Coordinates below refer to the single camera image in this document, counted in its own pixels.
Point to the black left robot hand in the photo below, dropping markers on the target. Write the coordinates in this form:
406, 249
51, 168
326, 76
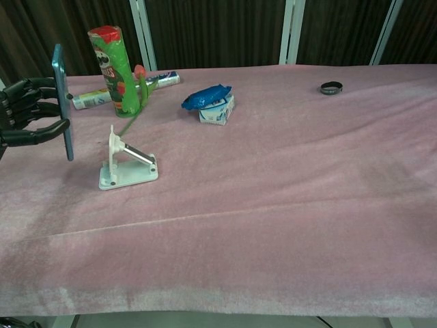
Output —
24, 102

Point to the blue smartphone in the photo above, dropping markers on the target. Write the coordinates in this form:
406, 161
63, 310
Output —
64, 102

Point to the white folding phone stand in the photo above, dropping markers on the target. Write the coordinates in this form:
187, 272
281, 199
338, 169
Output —
128, 167

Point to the green Pringles can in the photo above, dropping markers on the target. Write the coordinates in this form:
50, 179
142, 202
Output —
116, 75

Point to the artificial pink tulip flower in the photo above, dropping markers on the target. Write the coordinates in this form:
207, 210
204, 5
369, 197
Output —
143, 92

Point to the white cylindrical wrapped tube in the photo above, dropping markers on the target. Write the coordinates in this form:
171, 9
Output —
160, 80

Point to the blue snack packet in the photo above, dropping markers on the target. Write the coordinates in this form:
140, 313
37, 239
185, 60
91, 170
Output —
205, 96

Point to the white and blue small box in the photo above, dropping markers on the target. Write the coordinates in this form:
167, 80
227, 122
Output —
216, 112

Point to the dark brown curtain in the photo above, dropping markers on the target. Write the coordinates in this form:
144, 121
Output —
218, 30

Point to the pink fleece tablecloth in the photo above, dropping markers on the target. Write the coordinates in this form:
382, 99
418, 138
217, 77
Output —
239, 205

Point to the white partition frame post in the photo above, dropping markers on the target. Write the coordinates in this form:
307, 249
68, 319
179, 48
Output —
385, 32
143, 34
292, 32

